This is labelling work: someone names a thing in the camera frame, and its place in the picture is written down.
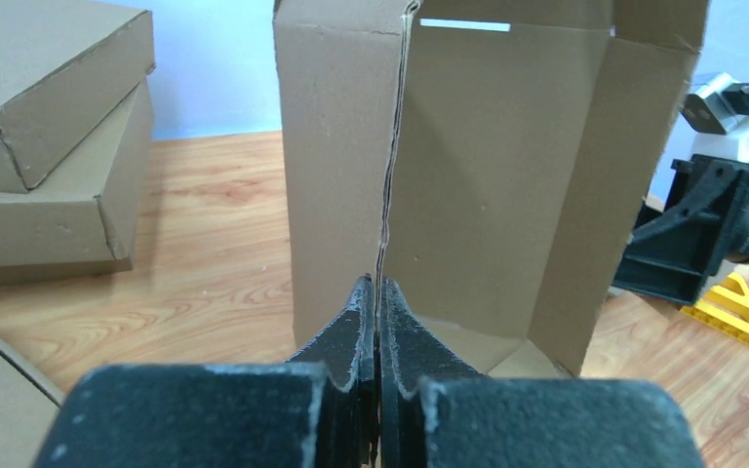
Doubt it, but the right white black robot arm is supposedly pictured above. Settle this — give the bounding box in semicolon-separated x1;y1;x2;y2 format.
612;154;749;305

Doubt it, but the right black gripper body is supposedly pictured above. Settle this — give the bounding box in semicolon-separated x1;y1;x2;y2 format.
612;154;749;305

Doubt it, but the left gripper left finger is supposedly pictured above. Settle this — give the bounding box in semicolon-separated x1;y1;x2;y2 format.
34;276;375;467

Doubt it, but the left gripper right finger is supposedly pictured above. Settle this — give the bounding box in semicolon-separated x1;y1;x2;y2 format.
379;279;703;467

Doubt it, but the yellow triangle piece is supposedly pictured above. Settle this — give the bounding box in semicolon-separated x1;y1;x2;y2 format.
680;273;749;347

